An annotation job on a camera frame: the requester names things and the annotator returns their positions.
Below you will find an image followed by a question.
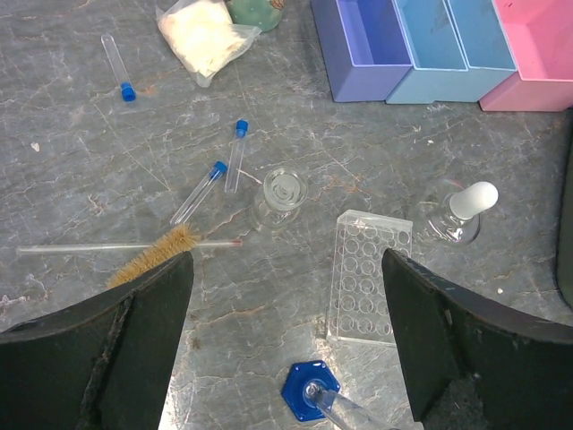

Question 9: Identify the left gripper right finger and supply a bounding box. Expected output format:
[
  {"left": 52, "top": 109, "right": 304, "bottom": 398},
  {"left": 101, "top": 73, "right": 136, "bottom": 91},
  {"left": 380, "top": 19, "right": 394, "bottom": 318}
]
[{"left": 381, "top": 249, "right": 572, "bottom": 429}]

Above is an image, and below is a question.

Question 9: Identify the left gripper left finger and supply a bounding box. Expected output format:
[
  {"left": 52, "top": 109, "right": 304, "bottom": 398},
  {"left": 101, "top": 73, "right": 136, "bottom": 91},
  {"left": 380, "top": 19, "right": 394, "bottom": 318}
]
[{"left": 1, "top": 252, "right": 194, "bottom": 429}]

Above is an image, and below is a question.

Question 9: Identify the glass flask with stopper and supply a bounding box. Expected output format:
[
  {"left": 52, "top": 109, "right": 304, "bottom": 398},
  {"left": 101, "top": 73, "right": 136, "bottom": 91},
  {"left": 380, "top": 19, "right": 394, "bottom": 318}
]
[{"left": 409, "top": 179, "right": 499, "bottom": 245}]

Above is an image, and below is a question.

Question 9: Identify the measuring cylinder blue base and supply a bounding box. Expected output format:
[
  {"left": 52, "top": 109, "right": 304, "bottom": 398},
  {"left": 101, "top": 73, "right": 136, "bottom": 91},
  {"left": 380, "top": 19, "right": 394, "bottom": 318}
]
[{"left": 281, "top": 360, "right": 395, "bottom": 429}]

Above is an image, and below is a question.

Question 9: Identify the clear test tube rack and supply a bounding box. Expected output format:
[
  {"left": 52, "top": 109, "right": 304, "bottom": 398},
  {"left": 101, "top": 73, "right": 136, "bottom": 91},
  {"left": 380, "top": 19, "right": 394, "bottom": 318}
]
[{"left": 326, "top": 210, "right": 413, "bottom": 346}]

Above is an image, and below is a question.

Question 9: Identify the glass pipette rod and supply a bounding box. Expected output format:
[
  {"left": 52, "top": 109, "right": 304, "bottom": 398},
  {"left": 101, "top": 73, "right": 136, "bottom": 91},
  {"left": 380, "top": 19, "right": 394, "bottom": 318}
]
[{"left": 16, "top": 239, "right": 243, "bottom": 255}]

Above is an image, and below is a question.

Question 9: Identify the test tube blue cap lower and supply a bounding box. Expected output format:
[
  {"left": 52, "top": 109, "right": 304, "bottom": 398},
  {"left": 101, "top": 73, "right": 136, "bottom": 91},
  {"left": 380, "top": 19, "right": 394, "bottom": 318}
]
[{"left": 170, "top": 161, "right": 227, "bottom": 227}]

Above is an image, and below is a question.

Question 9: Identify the test tube blue cap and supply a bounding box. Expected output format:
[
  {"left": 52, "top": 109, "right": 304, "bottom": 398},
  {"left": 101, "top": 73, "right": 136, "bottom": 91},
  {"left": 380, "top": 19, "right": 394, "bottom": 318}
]
[
  {"left": 225, "top": 119, "right": 249, "bottom": 194},
  {"left": 100, "top": 33, "right": 136, "bottom": 102},
  {"left": 170, "top": 161, "right": 227, "bottom": 227}
]

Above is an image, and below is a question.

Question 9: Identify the test tube blue cap upper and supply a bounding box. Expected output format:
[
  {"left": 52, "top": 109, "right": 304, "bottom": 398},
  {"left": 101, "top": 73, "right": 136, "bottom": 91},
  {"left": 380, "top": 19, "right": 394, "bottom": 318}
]
[{"left": 225, "top": 119, "right": 249, "bottom": 194}]

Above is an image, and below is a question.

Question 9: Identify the light blue bin left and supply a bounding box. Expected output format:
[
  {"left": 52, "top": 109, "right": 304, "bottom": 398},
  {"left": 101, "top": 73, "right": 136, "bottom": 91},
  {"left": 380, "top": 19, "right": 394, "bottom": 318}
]
[{"left": 386, "top": 0, "right": 477, "bottom": 105}]

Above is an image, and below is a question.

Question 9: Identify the light blue bin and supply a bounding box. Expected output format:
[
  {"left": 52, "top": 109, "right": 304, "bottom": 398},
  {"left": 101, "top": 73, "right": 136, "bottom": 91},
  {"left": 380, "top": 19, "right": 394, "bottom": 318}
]
[
  {"left": 447, "top": 0, "right": 517, "bottom": 102},
  {"left": 386, "top": 0, "right": 477, "bottom": 105}
]

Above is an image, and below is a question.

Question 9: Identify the light blue bin right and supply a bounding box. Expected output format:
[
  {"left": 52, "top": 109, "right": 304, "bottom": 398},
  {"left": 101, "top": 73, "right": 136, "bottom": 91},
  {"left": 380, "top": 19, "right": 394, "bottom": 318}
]
[{"left": 447, "top": 0, "right": 517, "bottom": 102}]

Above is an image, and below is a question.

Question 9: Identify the test tube blue cap far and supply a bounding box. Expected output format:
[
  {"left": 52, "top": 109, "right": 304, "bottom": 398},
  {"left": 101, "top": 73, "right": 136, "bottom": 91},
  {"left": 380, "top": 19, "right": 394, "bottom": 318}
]
[{"left": 100, "top": 33, "right": 136, "bottom": 102}]

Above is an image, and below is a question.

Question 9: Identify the pink bin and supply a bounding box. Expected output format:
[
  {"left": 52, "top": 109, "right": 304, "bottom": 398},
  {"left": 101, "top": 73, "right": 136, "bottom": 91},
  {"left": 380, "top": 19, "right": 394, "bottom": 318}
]
[{"left": 480, "top": 0, "right": 573, "bottom": 112}]

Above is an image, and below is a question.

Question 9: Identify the bag of white powder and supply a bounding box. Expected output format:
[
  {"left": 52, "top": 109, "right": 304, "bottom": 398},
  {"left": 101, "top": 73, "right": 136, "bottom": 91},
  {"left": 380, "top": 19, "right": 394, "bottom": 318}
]
[{"left": 156, "top": 1, "right": 261, "bottom": 88}]

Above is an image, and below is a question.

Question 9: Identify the purple bin leftmost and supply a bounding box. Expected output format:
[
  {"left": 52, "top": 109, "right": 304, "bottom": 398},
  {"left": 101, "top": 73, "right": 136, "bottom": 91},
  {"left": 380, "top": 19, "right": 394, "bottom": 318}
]
[{"left": 311, "top": 0, "right": 412, "bottom": 103}]

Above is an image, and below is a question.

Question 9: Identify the beige cartoon mug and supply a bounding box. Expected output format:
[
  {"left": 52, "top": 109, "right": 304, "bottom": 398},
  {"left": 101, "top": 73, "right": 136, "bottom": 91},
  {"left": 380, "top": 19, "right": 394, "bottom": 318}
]
[{"left": 226, "top": 0, "right": 285, "bottom": 32}]

